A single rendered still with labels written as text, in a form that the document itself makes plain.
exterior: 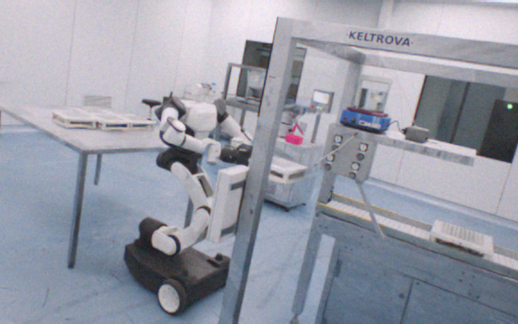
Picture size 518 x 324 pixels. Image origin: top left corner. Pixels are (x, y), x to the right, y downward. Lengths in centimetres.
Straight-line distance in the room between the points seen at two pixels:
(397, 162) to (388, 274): 505
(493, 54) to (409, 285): 124
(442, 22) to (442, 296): 543
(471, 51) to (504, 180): 573
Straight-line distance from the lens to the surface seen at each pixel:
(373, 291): 228
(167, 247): 280
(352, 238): 216
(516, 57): 134
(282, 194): 475
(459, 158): 199
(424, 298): 224
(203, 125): 258
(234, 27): 865
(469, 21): 713
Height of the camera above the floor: 149
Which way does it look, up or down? 11 degrees down
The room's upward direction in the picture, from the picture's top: 11 degrees clockwise
